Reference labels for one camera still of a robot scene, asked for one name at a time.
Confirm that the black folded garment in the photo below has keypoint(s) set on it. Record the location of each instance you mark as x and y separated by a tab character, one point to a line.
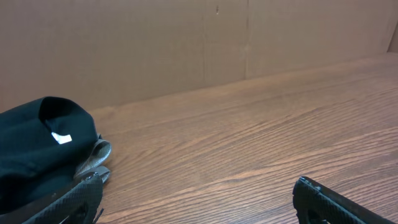
42	143

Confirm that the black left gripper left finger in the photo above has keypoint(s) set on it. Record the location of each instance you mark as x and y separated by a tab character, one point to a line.
77	206

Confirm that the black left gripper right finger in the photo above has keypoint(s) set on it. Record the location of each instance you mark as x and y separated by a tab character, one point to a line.
315	203

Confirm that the grey folded garment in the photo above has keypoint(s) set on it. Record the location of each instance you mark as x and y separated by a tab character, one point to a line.
94	163

